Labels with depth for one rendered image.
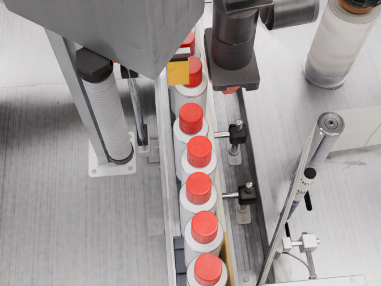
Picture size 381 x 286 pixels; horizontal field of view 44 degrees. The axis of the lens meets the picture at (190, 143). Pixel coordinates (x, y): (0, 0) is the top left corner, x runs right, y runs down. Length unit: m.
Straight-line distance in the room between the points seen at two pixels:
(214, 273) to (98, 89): 0.25
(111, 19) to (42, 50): 0.68
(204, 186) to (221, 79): 0.15
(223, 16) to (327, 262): 0.43
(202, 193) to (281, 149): 0.30
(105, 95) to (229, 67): 0.23
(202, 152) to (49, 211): 0.37
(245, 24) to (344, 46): 0.30
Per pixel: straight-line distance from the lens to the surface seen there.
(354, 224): 0.83
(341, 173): 0.86
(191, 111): 0.64
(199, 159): 0.61
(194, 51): 0.73
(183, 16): 0.42
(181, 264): 0.77
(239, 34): 0.59
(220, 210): 0.76
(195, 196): 0.59
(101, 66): 0.44
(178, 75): 0.67
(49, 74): 1.02
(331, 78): 0.91
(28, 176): 0.92
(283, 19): 0.60
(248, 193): 0.77
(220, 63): 0.65
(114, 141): 0.56
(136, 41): 0.39
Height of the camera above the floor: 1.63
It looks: 63 degrees down
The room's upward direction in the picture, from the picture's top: 1 degrees clockwise
